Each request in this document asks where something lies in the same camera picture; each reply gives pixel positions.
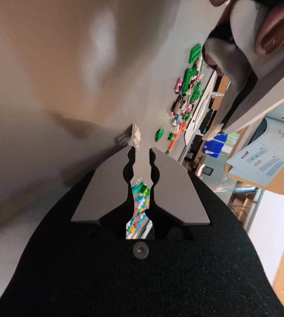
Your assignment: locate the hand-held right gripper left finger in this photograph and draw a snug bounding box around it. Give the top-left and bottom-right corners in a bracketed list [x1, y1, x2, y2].
[70, 145, 136, 226]

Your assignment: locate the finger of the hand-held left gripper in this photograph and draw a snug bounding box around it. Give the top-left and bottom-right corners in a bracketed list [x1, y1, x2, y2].
[203, 38, 254, 94]
[230, 0, 284, 83]

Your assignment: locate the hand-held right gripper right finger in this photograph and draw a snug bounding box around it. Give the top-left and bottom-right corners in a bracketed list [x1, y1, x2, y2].
[145, 147, 211, 226]

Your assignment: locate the small white lego piece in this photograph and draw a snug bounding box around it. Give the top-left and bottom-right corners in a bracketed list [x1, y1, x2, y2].
[131, 123, 142, 151]

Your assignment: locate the large green lego plate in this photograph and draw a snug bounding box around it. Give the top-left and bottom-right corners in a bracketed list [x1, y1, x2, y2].
[188, 44, 202, 65]

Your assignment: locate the pile of mixed colourful lego bricks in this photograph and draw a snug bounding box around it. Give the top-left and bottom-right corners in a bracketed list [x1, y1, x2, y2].
[126, 176, 152, 240]

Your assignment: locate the long green lego plate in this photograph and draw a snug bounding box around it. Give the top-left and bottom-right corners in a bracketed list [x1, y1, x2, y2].
[181, 67, 193, 95]

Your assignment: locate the orange lego piece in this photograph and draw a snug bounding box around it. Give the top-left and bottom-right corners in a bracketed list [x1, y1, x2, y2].
[167, 122, 187, 153]

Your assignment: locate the brown lego plate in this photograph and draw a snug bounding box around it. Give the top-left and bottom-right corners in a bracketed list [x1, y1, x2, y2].
[171, 94, 187, 115]

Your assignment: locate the person's left hand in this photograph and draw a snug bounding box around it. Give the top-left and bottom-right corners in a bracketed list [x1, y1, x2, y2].
[255, 4, 284, 56]

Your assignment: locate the blue plastic bin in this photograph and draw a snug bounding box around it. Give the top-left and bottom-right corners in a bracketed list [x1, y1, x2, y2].
[202, 133, 228, 159]

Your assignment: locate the instruction booklet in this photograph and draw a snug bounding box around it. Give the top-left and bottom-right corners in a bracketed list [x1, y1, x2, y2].
[226, 99, 284, 188]

